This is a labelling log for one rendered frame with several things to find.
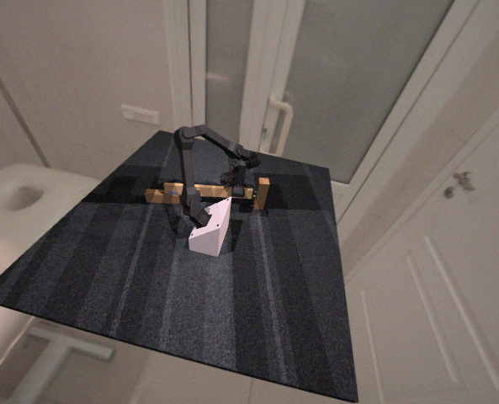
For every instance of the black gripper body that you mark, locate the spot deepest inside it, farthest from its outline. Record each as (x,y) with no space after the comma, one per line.
(238,190)

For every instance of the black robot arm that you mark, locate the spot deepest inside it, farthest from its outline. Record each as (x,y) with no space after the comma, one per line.
(190,197)

